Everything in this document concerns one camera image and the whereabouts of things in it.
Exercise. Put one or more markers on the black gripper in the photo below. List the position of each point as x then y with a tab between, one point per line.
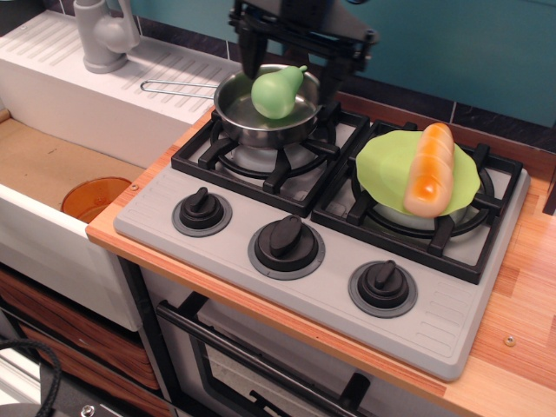
326	29

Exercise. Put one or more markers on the green toy pear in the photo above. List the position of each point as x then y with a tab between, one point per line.
273	94

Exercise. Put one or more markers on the toy bread loaf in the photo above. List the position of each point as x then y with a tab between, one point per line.
430	183

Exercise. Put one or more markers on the stainless steel pan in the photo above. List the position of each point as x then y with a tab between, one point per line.
240	119

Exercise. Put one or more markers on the lime green plate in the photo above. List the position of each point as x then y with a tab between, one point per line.
383	170

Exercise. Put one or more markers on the left black stove knob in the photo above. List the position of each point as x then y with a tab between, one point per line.
202	214

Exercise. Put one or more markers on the black stove knob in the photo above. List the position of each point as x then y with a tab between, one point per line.
287	249
202	214
383	289

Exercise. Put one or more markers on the middle black stove knob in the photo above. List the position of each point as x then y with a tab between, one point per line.
287	249

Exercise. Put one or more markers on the right black stove knob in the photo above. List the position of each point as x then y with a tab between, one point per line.
383	289

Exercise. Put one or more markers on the grey toy stove top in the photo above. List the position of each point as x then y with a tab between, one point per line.
331	242

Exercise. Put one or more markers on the left black burner grate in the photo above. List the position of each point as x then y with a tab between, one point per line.
290	179

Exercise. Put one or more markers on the black burner grate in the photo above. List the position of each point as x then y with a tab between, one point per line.
460	244
290	179

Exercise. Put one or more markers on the right black burner grate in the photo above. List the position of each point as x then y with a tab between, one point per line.
460	244

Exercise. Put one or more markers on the grey toy faucet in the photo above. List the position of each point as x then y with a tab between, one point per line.
106	40

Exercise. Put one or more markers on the white toy sink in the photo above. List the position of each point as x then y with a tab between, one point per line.
62	125

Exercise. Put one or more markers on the orange sink drain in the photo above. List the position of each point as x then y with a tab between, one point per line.
87	200

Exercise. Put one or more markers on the wooden drawer cabinet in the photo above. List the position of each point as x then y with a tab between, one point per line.
95	352

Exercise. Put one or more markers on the oven door with handle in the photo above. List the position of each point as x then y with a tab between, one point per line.
246	369

